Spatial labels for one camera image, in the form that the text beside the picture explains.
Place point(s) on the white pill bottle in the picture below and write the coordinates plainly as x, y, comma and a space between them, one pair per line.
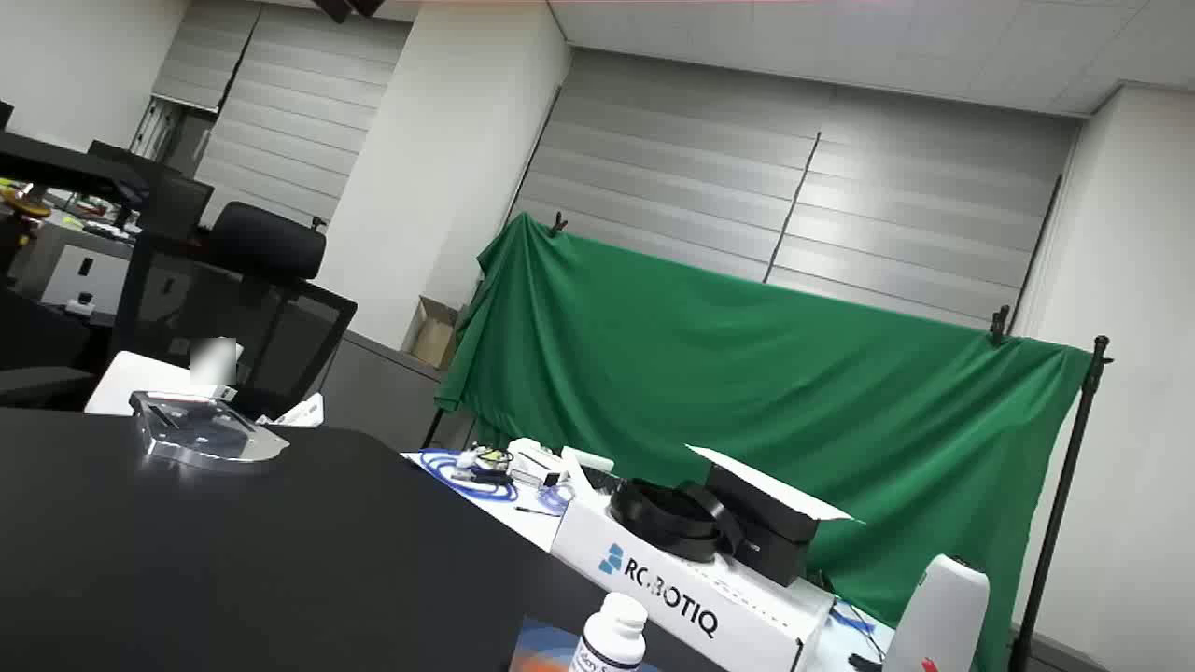
609, 640

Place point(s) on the blue Machine Learning book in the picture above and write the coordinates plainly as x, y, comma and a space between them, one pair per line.
535, 649

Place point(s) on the black backdrop clamp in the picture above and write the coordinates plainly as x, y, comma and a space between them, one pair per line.
998, 321
559, 225

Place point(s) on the green backdrop cloth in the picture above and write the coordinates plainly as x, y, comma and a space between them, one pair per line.
747, 373

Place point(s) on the brown cardboard box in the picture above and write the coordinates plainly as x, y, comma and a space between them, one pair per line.
435, 333

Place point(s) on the wide grey window blind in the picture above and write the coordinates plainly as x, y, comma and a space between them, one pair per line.
747, 172

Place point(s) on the black box with white lid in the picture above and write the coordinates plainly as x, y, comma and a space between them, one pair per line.
775, 546

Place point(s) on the white Robotiq cardboard box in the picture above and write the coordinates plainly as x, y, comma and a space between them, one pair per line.
698, 597

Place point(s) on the black mesh office chair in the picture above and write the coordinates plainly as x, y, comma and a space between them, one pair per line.
267, 294

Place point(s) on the narrow grey window blind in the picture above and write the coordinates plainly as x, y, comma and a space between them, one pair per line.
302, 113

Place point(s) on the clear plastic container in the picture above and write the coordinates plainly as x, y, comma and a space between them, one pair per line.
207, 429

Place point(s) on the white plastic device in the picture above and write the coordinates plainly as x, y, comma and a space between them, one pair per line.
938, 618

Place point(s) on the white angular device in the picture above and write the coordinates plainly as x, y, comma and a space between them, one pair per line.
154, 379

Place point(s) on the black backdrop stand pole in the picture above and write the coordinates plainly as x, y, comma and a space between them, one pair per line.
1060, 509

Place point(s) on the white cabinet panel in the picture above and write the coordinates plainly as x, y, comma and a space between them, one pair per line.
89, 280

